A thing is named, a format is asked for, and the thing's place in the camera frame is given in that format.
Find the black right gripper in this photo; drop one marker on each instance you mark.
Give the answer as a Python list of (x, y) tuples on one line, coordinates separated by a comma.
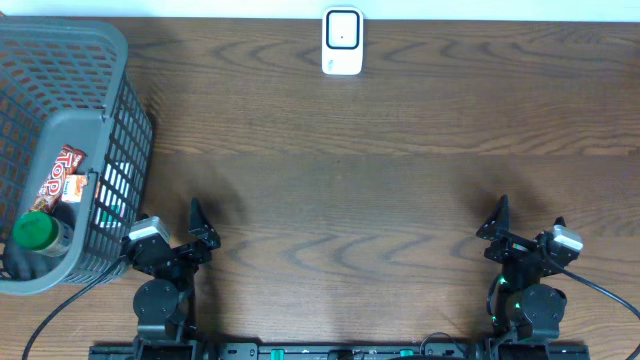
[(513, 244)]

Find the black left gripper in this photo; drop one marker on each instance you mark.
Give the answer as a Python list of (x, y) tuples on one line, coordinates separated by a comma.
[(201, 234)]

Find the white green carton box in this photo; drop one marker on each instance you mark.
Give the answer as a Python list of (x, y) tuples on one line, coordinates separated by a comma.
[(113, 195)]

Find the orange tissue pack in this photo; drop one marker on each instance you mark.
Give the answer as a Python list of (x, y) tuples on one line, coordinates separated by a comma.
[(73, 188)]

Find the red chocolate bar wrapper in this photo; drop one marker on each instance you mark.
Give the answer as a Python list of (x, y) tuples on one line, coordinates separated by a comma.
[(66, 163)]

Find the green lid seasoning jar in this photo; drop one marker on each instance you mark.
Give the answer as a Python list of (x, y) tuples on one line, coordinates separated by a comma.
[(42, 233)]

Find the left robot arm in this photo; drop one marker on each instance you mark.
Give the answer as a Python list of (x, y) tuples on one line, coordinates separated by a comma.
[(165, 305)]

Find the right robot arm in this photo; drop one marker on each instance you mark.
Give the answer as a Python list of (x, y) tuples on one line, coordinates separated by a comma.
[(525, 312)]

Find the white barcode scanner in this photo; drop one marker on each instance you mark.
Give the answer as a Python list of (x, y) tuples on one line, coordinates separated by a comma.
[(342, 51)]

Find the grey plastic shopping basket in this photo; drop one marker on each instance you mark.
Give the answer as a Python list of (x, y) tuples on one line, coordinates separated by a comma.
[(65, 82)]

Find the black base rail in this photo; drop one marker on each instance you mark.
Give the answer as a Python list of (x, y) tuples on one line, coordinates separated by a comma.
[(252, 351)]

